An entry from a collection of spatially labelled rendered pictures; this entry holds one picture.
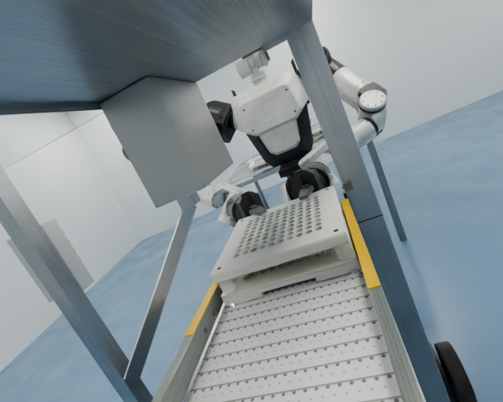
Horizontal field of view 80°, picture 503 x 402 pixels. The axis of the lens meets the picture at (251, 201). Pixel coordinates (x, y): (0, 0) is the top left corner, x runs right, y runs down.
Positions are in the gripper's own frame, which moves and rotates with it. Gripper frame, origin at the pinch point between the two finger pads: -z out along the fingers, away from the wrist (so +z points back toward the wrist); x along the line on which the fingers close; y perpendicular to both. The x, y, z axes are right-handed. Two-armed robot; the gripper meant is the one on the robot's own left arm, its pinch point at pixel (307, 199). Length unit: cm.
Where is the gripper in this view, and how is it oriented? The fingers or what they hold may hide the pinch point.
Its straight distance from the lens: 71.4
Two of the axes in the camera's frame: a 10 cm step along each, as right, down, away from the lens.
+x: 4.1, 8.8, 2.3
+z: 3.0, -3.7, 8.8
